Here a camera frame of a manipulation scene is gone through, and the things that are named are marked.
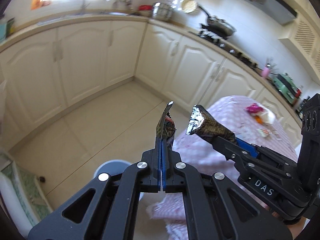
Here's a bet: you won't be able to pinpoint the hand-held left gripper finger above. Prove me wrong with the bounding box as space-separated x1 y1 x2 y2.
27 136 163 240
162 141 293 240

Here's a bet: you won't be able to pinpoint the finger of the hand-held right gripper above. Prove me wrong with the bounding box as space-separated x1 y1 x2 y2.
234 135 273 158
212 137 253 171

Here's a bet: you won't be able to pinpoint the dark gold patterned foil wrapper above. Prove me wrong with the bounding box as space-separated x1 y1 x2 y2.
186 104 237 144

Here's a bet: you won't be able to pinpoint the dark red printed snack wrapper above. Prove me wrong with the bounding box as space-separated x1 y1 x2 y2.
155 101 177 153

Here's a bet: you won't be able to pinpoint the grey blue trash bin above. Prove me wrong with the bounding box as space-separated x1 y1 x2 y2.
94 159 144 203

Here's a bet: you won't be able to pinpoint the person's right forearm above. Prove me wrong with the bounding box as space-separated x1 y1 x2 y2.
287 224 308 240

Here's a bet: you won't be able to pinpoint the pink checkered tablecloth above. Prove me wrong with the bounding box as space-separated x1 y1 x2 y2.
146 95 299 240

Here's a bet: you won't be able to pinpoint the white crumpled paper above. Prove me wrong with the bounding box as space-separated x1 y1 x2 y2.
260 110 275 125

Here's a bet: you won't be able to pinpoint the magenta foil wrapper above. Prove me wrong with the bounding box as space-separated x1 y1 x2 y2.
246 104 262 114

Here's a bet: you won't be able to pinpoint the green electric cooker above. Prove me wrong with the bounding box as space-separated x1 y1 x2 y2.
272 73 302 104

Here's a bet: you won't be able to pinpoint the black glass cooktop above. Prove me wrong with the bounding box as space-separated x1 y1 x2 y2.
189 30 260 67

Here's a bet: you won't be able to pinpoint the black gas burner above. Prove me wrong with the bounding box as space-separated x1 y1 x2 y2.
199 24 225 42

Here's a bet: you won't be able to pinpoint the cream lattice door cabinet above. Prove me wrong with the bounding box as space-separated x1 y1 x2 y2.
279 12 320 75

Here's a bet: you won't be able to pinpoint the black wok with lid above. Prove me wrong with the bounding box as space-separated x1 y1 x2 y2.
197 5 237 37

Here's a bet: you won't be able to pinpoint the cream base cabinets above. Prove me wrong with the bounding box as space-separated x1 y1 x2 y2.
0 15 303 140

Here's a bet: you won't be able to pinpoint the green patterned mat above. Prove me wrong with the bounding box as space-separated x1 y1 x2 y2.
0 152 54 230

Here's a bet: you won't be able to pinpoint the grey range hood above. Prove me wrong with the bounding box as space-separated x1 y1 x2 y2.
214 0 298 25

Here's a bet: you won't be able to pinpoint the steel steamer pot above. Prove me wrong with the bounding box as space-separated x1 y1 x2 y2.
152 2 174 20

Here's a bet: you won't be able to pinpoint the cream round colander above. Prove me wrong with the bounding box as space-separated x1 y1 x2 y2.
181 0 198 13

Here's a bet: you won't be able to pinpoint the red container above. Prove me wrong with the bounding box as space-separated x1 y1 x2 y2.
139 5 153 17

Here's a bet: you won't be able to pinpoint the steel kitchen sink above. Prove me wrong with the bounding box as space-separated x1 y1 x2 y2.
37 11 113 27

